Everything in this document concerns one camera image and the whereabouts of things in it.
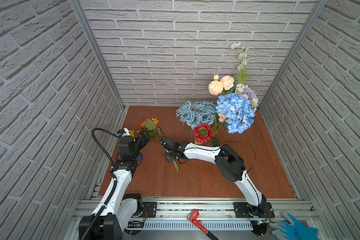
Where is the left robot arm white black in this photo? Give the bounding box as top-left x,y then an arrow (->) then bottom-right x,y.
79,128 -> 151,240

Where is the dusty blue hydrangea flower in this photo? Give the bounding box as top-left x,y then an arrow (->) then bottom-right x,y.
176,101 -> 217,130

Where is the red sunflower stem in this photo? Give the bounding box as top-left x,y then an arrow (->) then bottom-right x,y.
194,124 -> 221,147

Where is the white poppy flower stem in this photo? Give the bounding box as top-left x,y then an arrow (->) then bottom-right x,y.
230,42 -> 249,84

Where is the orange small flower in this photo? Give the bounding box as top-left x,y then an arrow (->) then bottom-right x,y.
129,130 -> 140,138

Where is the pink white hydrangea bouquet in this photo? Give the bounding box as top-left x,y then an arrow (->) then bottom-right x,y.
235,84 -> 259,111

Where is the blue work glove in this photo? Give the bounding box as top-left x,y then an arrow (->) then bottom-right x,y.
276,213 -> 319,240

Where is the small pink rose stem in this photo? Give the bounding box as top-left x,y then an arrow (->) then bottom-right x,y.
218,113 -> 227,123

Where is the aluminium mounting rail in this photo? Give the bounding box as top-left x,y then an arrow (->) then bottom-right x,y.
73,196 -> 322,232

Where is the orange sunflower stem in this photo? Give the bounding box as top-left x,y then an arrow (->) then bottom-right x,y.
141,118 -> 165,140

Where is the peach rose flower stem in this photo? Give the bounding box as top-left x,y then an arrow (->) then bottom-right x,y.
208,74 -> 235,96

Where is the red pipe wrench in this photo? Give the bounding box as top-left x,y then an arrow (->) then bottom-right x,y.
188,209 -> 219,240

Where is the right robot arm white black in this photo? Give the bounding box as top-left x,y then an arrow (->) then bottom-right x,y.
161,137 -> 267,218

